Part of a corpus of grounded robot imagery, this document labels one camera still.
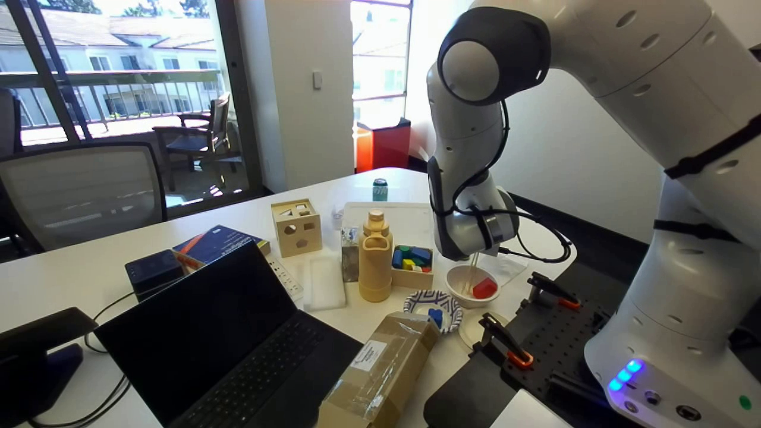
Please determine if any red bin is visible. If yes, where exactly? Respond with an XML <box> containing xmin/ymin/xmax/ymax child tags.
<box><xmin>354</xmin><ymin>117</ymin><xmax>413</xmax><ymax>175</ymax></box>

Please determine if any long cardboard box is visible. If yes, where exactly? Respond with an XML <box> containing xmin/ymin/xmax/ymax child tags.
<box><xmin>315</xmin><ymin>311</ymin><xmax>441</xmax><ymax>428</ymax></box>

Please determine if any blue book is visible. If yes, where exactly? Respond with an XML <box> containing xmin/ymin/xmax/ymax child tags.
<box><xmin>172</xmin><ymin>224</ymin><xmax>272</xmax><ymax>272</ymax></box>

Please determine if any narrow window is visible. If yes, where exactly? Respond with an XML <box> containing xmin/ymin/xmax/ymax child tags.
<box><xmin>350</xmin><ymin>0</ymin><xmax>414</xmax><ymax>129</ymax></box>

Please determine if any black monitor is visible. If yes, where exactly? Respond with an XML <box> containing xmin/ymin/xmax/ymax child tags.
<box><xmin>0</xmin><ymin>307</ymin><xmax>99</xmax><ymax>428</ymax></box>

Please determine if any small wooden box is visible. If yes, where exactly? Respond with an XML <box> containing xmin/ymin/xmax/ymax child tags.
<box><xmin>391</xmin><ymin>244</ymin><xmax>435</xmax><ymax>291</ymax></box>

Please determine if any white paper sheet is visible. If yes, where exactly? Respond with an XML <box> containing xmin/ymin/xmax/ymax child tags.
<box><xmin>490</xmin><ymin>389</ymin><xmax>575</xmax><ymax>428</ymax></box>

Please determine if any clear silver container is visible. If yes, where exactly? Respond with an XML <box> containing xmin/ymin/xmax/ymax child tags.
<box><xmin>340</xmin><ymin>226</ymin><xmax>361</xmax><ymax>283</ymax></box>

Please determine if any blue patterned paper bowl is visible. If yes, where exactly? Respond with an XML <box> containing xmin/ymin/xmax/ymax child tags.
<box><xmin>402</xmin><ymin>289</ymin><xmax>464</xmax><ymax>334</ymax></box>

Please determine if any round clear lid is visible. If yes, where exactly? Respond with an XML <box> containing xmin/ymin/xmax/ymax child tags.
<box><xmin>457</xmin><ymin>310</ymin><xmax>512</xmax><ymax>351</ymax></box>

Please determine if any black box device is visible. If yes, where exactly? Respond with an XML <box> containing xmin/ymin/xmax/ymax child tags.
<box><xmin>124</xmin><ymin>249</ymin><xmax>187</xmax><ymax>303</ymax></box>

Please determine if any balcony railing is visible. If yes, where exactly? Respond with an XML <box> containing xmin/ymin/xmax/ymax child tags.
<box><xmin>0</xmin><ymin>69</ymin><xmax>222</xmax><ymax>129</ymax></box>

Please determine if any white bowl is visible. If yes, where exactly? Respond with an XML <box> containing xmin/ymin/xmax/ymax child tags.
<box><xmin>445</xmin><ymin>265</ymin><xmax>502</xmax><ymax>309</ymax></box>

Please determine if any dark office chair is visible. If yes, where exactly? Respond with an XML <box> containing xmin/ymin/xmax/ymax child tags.
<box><xmin>0</xmin><ymin>87</ymin><xmax>24</xmax><ymax>156</ymax></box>

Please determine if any black laptop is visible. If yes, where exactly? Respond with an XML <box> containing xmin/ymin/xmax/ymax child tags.
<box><xmin>93</xmin><ymin>240</ymin><xmax>365</xmax><ymax>428</ymax></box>

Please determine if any black clamp with orange tips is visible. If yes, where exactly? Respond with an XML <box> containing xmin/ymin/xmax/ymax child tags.
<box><xmin>478</xmin><ymin>313</ymin><xmax>534</xmax><ymax>370</ymax></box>
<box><xmin>527</xmin><ymin>271</ymin><xmax>581</xmax><ymax>310</ymax></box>

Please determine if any white tray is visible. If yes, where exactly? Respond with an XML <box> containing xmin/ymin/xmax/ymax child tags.
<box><xmin>341</xmin><ymin>202</ymin><xmax>435</xmax><ymax>253</ymax></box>

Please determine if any wooden shape sorter cube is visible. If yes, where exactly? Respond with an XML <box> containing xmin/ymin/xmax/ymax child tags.
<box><xmin>271</xmin><ymin>198</ymin><xmax>323</xmax><ymax>259</ymax></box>

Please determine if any white power strip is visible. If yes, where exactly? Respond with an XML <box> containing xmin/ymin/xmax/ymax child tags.
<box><xmin>264</xmin><ymin>254</ymin><xmax>304</xmax><ymax>307</ymax></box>

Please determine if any large glass door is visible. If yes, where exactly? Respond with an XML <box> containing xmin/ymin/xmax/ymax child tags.
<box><xmin>0</xmin><ymin>0</ymin><xmax>264</xmax><ymax>210</ymax></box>

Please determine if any dark wooden patio chair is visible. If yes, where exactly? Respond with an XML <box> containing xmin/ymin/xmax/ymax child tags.
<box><xmin>153</xmin><ymin>92</ymin><xmax>233</xmax><ymax>192</ymax></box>

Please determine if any tan water bottle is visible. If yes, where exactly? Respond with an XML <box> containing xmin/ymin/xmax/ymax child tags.
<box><xmin>358</xmin><ymin>209</ymin><xmax>394</xmax><ymax>303</ymax></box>

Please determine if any pair of clear chopsticks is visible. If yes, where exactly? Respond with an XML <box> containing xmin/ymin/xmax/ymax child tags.
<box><xmin>466</xmin><ymin>252</ymin><xmax>482</xmax><ymax>297</ymax></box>

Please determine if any grey mesh office chair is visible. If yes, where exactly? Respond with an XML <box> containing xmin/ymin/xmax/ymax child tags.
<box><xmin>0</xmin><ymin>141</ymin><xmax>169</xmax><ymax>254</ymax></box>

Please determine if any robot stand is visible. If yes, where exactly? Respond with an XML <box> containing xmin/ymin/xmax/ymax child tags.
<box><xmin>423</xmin><ymin>262</ymin><xmax>761</xmax><ymax>428</ymax></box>

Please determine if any black cable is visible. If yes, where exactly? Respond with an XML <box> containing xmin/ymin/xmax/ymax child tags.
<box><xmin>26</xmin><ymin>373</ymin><xmax>132</xmax><ymax>428</ymax></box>
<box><xmin>83</xmin><ymin>290</ymin><xmax>139</xmax><ymax>355</ymax></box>

